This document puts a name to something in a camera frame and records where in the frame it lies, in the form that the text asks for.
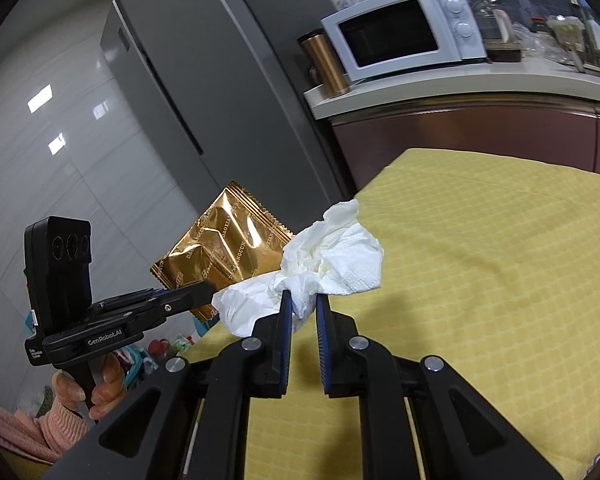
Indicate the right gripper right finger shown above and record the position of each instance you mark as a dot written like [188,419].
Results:
[340,365]

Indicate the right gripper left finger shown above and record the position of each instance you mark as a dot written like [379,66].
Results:
[274,331]

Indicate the white tissue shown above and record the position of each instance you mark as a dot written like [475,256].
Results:
[336,256]

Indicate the gold foil wrapper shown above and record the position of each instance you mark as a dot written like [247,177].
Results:
[236,238]

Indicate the pink sweater left forearm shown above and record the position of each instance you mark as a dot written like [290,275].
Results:
[45,438]

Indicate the blue trash bin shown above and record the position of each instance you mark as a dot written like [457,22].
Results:
[138,362]

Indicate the dark red kitchen cabinet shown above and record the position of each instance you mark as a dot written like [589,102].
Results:
[558,130]

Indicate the yellow patterned tablecloth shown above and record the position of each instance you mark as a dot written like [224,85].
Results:
[493,263]

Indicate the grey refrigerator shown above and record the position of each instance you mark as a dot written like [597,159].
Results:
[218,86]

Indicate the copper thermos tumbler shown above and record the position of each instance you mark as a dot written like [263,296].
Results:
[326,65]

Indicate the white microwave oven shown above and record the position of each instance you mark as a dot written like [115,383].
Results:
[375,38]

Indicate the food container with lid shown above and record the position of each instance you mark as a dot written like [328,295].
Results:
[568,31]

